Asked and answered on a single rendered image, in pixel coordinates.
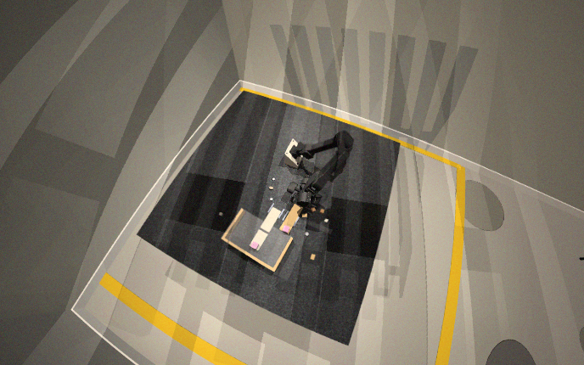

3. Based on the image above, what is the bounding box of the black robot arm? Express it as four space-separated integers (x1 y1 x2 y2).
289 131 354 208

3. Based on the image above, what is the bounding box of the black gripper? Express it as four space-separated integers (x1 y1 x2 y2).
287 182 322 206

